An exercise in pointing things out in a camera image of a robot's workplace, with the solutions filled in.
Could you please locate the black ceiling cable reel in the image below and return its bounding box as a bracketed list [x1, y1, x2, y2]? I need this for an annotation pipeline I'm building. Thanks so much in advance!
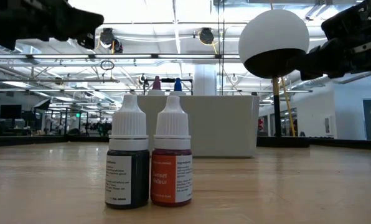
[99, 27, 124, 54]
[199, 27, 215, 45]

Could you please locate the white globe lamp black base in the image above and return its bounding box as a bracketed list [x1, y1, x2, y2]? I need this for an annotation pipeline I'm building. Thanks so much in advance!
[238, 8, 311, 149]

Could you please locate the black background monitor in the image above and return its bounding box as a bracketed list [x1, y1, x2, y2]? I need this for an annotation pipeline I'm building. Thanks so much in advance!
[0, 104, 22, 119]

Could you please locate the grey plastic tray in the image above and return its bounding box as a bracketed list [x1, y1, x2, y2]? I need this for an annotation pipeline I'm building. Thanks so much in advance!
[137, 94, 261, 159]

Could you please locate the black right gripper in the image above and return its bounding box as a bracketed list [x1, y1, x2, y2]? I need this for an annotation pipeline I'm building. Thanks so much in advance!
[289, 0, 371, 82]

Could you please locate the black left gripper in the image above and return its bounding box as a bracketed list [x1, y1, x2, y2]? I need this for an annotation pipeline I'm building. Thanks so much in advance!
[0, 0, 105, 50]

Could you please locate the yellow hanging cord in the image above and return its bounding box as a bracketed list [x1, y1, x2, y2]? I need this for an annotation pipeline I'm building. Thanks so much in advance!
[268, 0, 298, 138]

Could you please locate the small brown orange-label dropper bottle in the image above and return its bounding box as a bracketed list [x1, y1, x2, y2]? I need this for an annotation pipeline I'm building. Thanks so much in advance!
[150, 95, 193, 208]

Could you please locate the small black dropper bottle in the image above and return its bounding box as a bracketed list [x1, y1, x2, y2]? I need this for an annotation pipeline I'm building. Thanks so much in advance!
[105, 94, 151, 210]

